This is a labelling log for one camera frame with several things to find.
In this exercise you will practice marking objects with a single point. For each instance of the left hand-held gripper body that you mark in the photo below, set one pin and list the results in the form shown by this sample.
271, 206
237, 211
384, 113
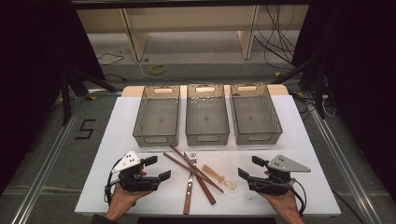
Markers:
137, 182

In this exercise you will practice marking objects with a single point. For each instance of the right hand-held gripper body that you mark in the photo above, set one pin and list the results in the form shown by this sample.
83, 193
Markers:
274, 185

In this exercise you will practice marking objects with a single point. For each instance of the brown wooden chopstick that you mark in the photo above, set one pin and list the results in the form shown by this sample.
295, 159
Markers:
174, 159
179, 154

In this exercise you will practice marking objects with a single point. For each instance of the clear grey plastic bin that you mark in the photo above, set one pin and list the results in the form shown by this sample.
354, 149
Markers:
255, 116
158, 119
207, 118

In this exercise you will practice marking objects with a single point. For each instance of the person's right hand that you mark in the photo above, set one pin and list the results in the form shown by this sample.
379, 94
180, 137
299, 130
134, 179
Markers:
281, 203

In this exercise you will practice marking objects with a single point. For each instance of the person's left hand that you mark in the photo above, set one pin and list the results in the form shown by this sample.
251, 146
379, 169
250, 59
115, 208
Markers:
123, 200

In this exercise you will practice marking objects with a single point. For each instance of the white table sheet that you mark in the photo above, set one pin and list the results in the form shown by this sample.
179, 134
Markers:
243, 203

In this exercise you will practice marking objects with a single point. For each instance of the yellow tape roll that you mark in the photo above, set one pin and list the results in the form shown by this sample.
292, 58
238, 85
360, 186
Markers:
152, 72

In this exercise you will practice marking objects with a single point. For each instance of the black metal stand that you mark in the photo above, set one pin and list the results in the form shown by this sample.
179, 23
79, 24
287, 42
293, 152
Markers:
319, 93

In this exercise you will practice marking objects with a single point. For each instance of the black tripod stand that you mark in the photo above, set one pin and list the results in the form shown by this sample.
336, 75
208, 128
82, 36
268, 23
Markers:
66, 99

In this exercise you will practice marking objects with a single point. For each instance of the dark curtain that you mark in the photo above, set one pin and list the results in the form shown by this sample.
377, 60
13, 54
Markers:
31, 77
361, 77

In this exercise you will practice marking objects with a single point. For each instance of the aluminium floor rail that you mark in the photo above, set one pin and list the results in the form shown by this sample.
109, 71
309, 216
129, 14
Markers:
345, 165
49, 158

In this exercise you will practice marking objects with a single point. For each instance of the light wooden desk frame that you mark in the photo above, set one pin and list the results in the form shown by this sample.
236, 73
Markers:
138, 42

